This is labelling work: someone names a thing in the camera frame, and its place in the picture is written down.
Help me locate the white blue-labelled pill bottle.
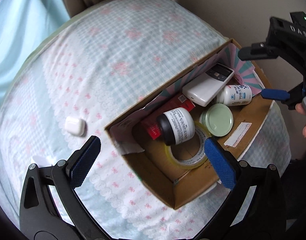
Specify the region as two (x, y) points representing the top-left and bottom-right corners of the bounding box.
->
(215, 85), (253, 106)

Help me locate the white remote control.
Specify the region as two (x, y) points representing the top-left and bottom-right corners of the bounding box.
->
(182, 63), (235, 107)

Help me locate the yellow packing tape roll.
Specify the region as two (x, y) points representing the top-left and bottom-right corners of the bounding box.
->
(164, 121), (210, 170)

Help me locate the pale green lidded white jar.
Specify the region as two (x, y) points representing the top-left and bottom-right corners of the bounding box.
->
(199, 103), (234, 137)

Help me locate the black capped white bottle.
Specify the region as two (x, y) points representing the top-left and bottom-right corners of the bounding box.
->
(157, 107), (195, 146)

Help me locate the red rectangular carton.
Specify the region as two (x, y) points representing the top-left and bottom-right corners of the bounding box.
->
(141, 93), (195, 146)

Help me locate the brown cardboard box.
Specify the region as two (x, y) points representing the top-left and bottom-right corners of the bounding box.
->
(106, 40), (271, 209)

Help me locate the white earbuds case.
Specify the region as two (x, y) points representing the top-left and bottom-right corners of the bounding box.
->
(64, 116), (86, 137)

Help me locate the floral checked bed quilt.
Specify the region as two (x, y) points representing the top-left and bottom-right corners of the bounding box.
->
(0, 0), (291, 239)

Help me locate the light blue sheer curtain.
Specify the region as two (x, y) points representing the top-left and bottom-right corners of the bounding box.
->
(0, 0), (70, 105)

